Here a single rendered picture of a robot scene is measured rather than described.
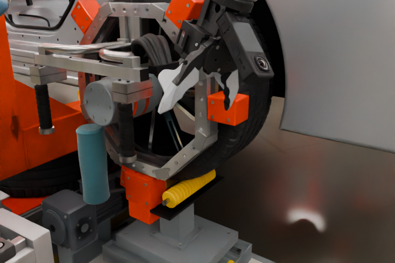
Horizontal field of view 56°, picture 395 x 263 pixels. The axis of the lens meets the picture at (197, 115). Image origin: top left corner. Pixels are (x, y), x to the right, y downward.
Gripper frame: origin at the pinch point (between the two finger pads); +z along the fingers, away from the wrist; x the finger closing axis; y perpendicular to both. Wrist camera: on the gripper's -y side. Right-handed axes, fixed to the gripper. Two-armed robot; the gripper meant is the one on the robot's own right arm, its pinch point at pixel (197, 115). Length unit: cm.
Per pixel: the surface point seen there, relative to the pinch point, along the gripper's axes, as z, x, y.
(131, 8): -1, -16, 55
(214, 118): 15.2, -27.5, 20.1
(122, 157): 26.8, -3.7, 22.4
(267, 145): 103, -191, 101
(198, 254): 76, -47, 19
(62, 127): 58, -14, 81
